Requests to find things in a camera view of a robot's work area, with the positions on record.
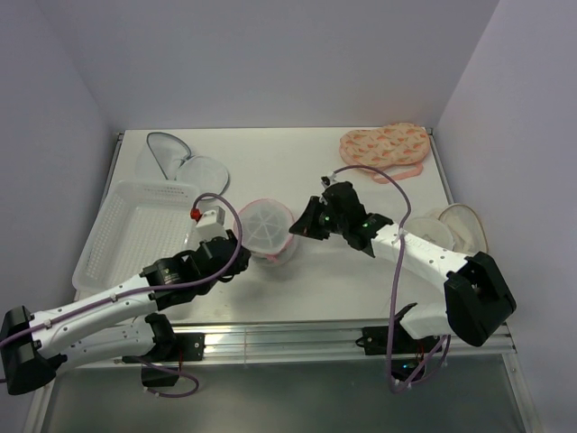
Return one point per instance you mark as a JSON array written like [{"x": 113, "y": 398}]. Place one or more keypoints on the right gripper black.
[{"x": 306, "y": 224}]

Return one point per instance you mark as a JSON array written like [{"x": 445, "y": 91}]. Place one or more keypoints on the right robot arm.
[{"x": 477, "y": 299}]

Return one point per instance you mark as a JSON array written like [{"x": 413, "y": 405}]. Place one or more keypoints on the pink trimmed mesh laundry bag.
[{"x": 264, "y": 225}]

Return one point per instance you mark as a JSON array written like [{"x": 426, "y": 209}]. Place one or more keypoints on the aluminium frame rail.
[{"x": 270, "y": 343}]

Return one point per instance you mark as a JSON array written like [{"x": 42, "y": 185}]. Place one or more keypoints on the beige trimmed mesh laundry bag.
[{"x": 456, "y": 228}]

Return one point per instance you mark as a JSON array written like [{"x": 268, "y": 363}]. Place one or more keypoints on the grey trimmed mesh laundry bag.
[{"x": 166, "y": 157}]

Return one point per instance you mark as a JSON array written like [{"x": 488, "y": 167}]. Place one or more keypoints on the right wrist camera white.
[{"x": 328, "y": 180}]

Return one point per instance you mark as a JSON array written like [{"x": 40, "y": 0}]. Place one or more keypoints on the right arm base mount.
[{"x": 373, "y": 341}]

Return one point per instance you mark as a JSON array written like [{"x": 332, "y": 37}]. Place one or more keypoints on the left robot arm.
[{"x": 125, "y": 321}]

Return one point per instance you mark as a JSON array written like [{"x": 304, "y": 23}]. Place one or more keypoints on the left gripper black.
[{"x": 242, "y": 263}]

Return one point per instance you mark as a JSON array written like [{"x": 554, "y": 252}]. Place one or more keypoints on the white plastic basket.
[{"x": 138, "y": 223}]

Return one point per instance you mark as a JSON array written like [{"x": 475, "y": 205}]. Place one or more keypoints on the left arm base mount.
[{"x": 164, "y": 364}]

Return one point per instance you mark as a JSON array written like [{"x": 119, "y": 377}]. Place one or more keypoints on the peach floral bra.
[{"x": 399, "y": 146}]

